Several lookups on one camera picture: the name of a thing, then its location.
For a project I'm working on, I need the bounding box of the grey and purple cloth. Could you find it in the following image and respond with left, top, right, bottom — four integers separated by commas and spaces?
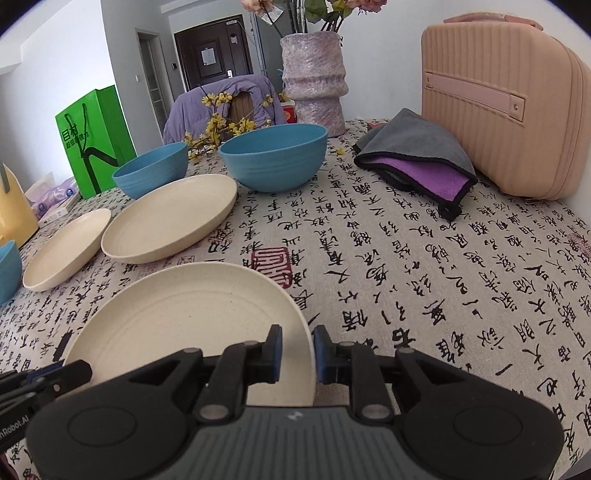
353, 107, 478, 221

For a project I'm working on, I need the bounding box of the yellow flower branch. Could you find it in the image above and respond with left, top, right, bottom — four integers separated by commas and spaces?
184, 91, 289, 161

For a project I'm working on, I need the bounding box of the grey refrigerator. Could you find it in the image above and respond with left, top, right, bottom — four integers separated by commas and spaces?
252, 9, 287, 78

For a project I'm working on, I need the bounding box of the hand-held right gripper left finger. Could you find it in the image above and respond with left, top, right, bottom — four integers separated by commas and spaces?
129, 324, 283, 423

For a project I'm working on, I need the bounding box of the green paper bag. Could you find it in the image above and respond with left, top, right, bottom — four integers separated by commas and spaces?
55, 85, 138, 200

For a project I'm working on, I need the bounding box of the dried rose bouquet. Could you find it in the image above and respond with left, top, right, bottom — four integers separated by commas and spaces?
240, 0, 389, 35

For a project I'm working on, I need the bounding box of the printed tablecloth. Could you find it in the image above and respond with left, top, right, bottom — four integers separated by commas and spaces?
0, 119, 591, 480

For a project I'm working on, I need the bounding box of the purple puffer jacket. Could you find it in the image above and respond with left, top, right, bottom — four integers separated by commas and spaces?
163, 74, 288, 145

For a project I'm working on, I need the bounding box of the cream round plate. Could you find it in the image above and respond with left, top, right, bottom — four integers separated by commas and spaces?
22, 209, 113, 292
61, 262, 318, 407
100, 174, 238, 265

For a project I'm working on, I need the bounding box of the purple tissue packet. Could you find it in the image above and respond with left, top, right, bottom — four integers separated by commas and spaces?
25, 173, 81, 227

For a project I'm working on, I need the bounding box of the yellow bag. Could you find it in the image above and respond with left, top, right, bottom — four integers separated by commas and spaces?
0, 162, 40, 250

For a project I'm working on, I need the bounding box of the pink ribbed case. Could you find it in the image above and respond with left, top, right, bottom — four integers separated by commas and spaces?
420, 11, 591, 201

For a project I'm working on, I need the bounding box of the blue bowl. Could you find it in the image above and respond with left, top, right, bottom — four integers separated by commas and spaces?
218, 123, 329, 193
0, 240, 24, 306
112, 141, 189, 200

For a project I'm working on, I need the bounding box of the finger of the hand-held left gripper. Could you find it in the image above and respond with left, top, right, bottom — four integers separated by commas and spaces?
25, 360, 93, 398

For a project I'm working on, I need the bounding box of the wooden chair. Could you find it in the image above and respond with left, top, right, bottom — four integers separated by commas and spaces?
229, 90, 260, 124

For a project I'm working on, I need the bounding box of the pink textured vase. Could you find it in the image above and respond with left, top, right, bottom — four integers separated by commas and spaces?
280, 31, 348, 138

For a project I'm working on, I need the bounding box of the red box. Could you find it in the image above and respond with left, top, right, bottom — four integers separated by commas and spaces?
279, 92, 299, 125

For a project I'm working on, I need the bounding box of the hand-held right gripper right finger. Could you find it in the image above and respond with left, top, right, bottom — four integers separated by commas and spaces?
312, 325, 465, 420

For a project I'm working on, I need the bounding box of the dark brown door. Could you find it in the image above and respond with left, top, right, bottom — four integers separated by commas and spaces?
174, 21, 254, 93

